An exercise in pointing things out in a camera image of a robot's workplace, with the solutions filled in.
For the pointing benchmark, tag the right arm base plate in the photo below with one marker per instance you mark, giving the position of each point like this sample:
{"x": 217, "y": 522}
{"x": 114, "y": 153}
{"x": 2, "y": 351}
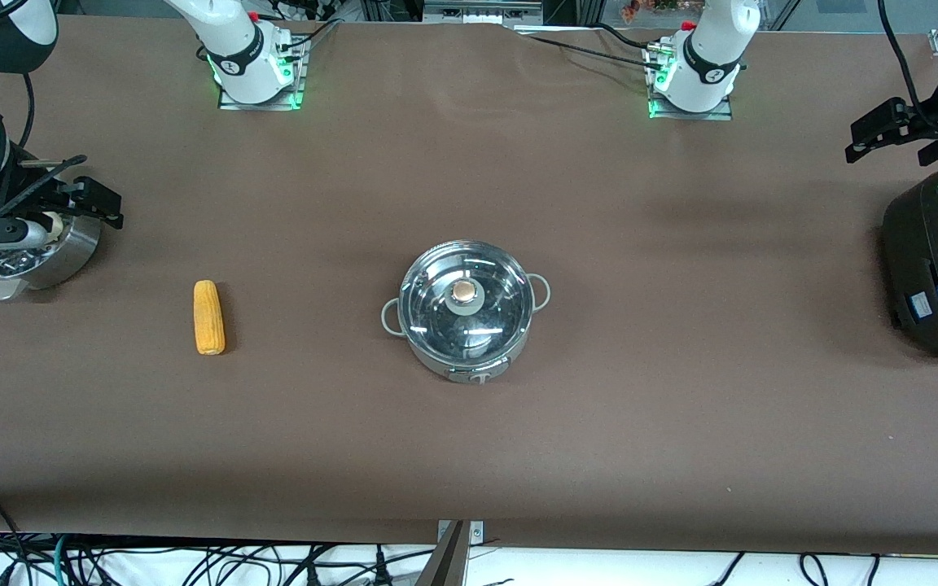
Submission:
{"x": 300, "y": 81}

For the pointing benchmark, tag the steel steamer pot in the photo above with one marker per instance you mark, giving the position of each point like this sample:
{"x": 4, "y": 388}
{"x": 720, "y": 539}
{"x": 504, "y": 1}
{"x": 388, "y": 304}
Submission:
{"x": 70, "y": 256}

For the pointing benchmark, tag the dark slanted pole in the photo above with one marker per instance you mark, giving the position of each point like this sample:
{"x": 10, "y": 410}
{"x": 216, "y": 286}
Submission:
{"x": 446, "y": 561}

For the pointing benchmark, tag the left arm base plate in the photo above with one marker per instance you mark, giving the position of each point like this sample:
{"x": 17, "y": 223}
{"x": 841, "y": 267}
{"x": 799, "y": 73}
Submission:
{"x": 721, "y": 112}

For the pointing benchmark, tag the brown table cover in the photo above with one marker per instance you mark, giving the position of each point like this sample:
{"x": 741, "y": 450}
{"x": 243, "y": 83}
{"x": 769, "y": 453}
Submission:
{"x": 469, "y": 456}

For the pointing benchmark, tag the glass pot lid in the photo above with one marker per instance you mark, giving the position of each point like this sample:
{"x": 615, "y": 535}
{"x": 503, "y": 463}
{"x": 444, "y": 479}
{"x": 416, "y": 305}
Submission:
{"x": 466, "y": 297}

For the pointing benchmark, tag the silver table edge bracket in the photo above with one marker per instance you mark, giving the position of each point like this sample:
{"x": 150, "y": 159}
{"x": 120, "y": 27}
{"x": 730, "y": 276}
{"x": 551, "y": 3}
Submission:
{"x": 477, "y": 531}

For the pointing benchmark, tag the white steamed bun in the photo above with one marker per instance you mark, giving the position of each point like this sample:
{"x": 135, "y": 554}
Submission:
{"x": 52, "y": 228}

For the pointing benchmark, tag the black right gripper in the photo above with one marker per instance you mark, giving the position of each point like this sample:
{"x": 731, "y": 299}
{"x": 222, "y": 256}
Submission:
{"x": 6, "y": 189}

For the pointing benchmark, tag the grey device box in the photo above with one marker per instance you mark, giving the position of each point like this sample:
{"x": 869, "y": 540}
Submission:
{"x": 481, "y": 10}

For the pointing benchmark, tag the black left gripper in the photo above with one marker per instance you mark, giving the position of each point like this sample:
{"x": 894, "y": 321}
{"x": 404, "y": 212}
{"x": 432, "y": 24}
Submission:
{"x": 924, "y": 119}

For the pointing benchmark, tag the yellow corn cob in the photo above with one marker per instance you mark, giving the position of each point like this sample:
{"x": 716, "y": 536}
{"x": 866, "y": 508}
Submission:
{"x": 209, "y": 317}

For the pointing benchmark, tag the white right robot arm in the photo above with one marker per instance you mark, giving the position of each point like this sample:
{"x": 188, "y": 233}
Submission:
{"x": 241, "y": 57}

